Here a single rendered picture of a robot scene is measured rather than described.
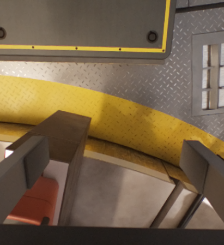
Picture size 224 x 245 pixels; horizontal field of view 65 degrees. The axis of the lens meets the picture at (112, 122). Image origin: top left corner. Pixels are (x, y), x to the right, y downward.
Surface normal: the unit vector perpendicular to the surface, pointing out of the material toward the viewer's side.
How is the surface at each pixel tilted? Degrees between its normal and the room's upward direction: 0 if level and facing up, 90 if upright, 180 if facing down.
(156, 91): 0
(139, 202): 0
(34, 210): 97
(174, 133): 0
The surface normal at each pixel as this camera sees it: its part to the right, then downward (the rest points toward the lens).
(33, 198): 0.23, -0.96
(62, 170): 0.00, 0.28
